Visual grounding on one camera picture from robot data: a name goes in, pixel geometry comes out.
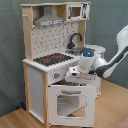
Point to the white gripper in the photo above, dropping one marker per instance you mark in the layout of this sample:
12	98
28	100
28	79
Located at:
76	76

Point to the white oven door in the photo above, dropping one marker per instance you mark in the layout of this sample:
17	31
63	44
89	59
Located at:
72	105

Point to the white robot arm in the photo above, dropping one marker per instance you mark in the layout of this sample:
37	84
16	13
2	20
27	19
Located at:
91	59

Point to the wooden toy kitchen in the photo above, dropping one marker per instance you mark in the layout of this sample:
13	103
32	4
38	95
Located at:
54	38

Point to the left stove knob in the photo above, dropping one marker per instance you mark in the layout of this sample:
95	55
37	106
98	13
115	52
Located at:
56	75

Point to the grey toy sink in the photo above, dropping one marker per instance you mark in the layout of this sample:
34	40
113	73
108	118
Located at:
79	50

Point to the black toy faucet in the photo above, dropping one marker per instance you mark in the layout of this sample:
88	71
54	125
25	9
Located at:
73	40

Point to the black toy stovetop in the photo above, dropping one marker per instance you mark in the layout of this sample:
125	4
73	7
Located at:
52	59

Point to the grey range hood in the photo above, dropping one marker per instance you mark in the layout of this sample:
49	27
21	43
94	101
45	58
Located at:
48	18

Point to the toy microwave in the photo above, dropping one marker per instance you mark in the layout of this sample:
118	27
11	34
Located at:
78	11

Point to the green backdrop curtain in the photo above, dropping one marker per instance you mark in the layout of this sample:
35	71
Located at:
107	18

